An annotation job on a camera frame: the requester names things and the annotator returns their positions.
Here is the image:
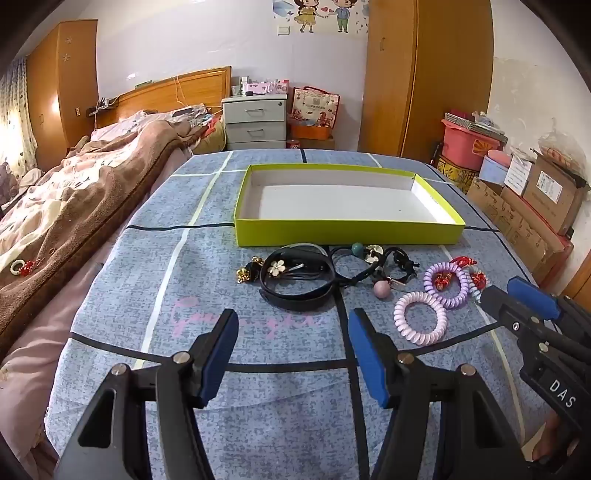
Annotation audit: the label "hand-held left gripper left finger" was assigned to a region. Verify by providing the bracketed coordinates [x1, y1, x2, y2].
[54, 308, 240, 480]

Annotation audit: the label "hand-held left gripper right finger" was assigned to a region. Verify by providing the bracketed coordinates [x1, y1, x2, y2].
[348, 308, 528, 480]

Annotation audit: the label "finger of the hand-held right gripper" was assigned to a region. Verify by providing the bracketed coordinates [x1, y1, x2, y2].
[506, 276, 591, 335]
[480, 285, 591, 366]

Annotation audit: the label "purple spiral hair tie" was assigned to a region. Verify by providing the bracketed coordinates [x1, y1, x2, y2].
[423, 261, 471, 309]

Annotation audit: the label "red cord bracelet gold beads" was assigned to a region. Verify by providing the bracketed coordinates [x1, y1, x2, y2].
[434, 257, 476, 291]

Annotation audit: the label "black hair tie pink bead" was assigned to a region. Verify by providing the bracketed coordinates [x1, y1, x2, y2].
[369, 258, 420, 300]

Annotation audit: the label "black hair tie green bead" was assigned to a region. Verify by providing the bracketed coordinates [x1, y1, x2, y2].
[331, 242, 371, 283]

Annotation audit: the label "green cardboard box tray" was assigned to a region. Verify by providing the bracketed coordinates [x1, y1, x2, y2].
[233, 164, 466, 248]

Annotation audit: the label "person's right hand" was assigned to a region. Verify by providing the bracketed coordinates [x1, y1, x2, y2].
[531, 408, 583, 464]

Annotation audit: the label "large cardboard box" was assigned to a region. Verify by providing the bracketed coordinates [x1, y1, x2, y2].
[466, 178, 574, 288]

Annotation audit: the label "blue plaid bedsheet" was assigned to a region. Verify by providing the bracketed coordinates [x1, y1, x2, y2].
[44, 148, 566, 480]

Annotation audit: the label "labelled cardboard box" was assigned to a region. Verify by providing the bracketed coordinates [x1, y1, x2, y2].
[522, 148, 591, 235]

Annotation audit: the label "light blue tin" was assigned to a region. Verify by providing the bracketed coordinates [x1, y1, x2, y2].
[478, 150, 513, 186]

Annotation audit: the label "yellow patterned box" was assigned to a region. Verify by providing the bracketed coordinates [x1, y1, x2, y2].
[436, 154, 481, 195]

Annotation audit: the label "pink plastic bin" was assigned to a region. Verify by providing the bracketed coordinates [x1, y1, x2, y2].
[441, 117, 507, 172]

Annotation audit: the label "pink bedsheet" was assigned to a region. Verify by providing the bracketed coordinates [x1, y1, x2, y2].
[0, 258, 118, 480]

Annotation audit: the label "brown printed blanket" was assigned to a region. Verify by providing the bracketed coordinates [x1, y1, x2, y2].
[0, 111, 222, 358]

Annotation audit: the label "yellow pillow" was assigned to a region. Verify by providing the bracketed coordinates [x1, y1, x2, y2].
[191, 121, 230, 156]

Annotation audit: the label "orange box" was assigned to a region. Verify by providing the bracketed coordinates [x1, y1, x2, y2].
[291, 122, 334, 141]

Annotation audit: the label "grey drawer nightstand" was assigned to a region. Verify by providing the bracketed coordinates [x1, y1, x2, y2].
[222, 95, 290, 151]

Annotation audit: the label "large wooden wardrobe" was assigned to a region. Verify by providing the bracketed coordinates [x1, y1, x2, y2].
[358, 0, 495, 160]

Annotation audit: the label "red patterned gift bag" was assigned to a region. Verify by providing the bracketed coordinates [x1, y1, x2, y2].
[289, 86, 341, 134]

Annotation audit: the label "wooden headboard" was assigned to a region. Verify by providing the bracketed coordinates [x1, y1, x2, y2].
[95, 66, 232, 130]

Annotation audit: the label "clutter of small boxes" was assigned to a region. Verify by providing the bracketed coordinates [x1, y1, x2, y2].
[231, 78, 291, 97]

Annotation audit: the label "small wooden wardrobe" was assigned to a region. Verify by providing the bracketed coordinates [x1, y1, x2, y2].
[25, 19, 99, 171]

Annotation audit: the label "window curtain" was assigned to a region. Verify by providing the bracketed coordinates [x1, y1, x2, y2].
[0, 55, 38, 178]

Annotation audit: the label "light pink spiral hair tie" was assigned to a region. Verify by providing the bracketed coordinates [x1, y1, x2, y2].
[393, 292, 448, 346]

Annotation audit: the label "wall poster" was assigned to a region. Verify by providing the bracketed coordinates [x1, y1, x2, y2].
[272, 0, 370, 38]

